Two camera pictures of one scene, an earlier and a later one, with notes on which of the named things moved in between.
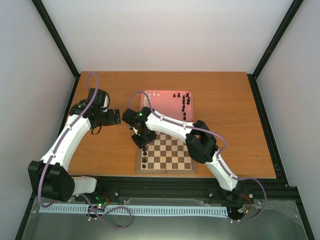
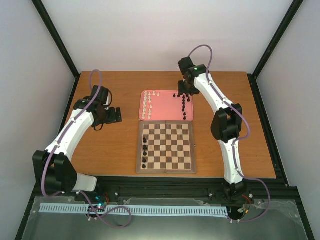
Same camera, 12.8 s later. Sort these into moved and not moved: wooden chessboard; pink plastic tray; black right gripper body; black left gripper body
Moved: black right gripper body
Not moved: pink plastic tray; black left gripper body; wooden chessboard
